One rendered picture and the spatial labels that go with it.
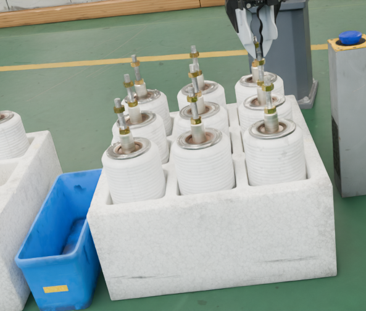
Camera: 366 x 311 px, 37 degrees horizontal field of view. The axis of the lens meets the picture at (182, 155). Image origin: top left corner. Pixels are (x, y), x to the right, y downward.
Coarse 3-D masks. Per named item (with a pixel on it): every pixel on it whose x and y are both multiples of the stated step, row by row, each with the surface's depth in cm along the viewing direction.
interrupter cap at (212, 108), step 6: (204, 102) 102; (210, 102) 101; (186, 108) 101; (210, 108) 99; (216, 108) 98; (180, 114) 98; (186, 114) 98; (198, 114) 98; (204, 114) 97; (210, 114) 96
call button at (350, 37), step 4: (344, 32) 100; (348, 32) 100; (352, 32) 99; (356, 32) 99; (360, 32) 99; (340, 36) 99; (344, 36) 98; (348, 36) 98; (352, 36) 98; (356, 36) 98; (360, 36) 98; (344, 40) 98; (348, 40) 98; (352, 40) 98; (356, 40) 98
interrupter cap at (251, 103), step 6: (252, 96) 100; (276, 96) 98; (282, 96) 98; (246, 102) 98; (252, 102) 98; (276, 102) 96; (282, 102) 95; (246, 108) 97; (252, 108) 95; (258, 108) 95
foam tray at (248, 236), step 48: (288, 96) 117; (240, 144) 100; (96, 192) 93; (240, 192) 85; (288, 192) 84; (96, 240) 89; (144, 240) 89; (192, 240) 88; (240, 240) 88; (288, 240) 88; (144, 288) 93; (192, 288) 93
